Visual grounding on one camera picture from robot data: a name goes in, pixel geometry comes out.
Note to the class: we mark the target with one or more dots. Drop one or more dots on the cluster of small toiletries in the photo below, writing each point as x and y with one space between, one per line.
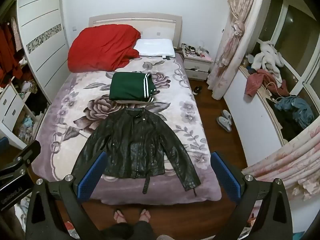
193 50

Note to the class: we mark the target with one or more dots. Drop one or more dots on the red hanging clothes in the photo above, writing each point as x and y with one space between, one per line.
8 55

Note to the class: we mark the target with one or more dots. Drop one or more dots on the bed with cream headboard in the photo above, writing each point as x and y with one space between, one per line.
160 22

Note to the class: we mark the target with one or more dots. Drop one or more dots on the pile of mixed clothes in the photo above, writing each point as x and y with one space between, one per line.
31 90

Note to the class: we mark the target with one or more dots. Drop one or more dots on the blue garment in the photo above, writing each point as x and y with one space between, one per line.
297 110

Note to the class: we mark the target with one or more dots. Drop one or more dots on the red duvet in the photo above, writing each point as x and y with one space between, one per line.
102 47

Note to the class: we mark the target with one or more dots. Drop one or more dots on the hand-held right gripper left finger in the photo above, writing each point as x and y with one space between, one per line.
93 177

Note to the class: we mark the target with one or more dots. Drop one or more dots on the white pillow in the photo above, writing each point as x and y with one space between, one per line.
155 47

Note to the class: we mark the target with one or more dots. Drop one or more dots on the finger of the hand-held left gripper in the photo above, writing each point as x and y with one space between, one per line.
28 152
3 144

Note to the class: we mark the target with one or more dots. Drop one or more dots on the grey slipper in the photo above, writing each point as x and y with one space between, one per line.
223 124
228 116

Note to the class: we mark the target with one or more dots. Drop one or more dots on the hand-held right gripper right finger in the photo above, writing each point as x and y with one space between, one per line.
226 177

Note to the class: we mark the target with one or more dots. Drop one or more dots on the pink garment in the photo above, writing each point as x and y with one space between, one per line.
255 82

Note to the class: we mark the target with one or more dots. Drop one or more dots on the person's left forearm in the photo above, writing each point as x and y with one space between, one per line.
11 225

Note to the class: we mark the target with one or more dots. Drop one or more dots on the person's dark trousers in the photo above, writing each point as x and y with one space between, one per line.
125 232

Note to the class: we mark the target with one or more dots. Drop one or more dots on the person's right foot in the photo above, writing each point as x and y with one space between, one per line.
145 215

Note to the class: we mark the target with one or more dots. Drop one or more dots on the green folded jacket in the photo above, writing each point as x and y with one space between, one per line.
127 86

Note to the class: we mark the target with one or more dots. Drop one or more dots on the patterned white cloth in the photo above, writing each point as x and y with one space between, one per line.
23 215

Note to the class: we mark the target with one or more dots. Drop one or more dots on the white-framed window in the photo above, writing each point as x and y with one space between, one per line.
297 42

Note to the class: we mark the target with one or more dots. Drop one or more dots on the black leather jacket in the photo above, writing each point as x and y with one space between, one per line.
135 145

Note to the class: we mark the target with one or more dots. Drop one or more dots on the tied pink floral curtain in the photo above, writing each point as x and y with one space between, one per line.
237 35

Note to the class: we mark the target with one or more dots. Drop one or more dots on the white sliding-door wardrobe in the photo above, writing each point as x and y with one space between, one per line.
40 30

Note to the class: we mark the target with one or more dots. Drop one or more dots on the black shoe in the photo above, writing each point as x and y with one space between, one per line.
197 90

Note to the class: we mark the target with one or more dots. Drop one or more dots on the white plush toy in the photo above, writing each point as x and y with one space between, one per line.
267 57

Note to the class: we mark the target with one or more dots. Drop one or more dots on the dark red cloth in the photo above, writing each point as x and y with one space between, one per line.
284 88

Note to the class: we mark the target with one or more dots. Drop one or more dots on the loose pink floral curtain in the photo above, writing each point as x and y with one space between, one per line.
287 160

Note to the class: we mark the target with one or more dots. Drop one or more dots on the white drawer unit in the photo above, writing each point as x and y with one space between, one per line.
11 110

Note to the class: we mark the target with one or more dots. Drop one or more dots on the white nightstand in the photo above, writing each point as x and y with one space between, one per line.
197 67

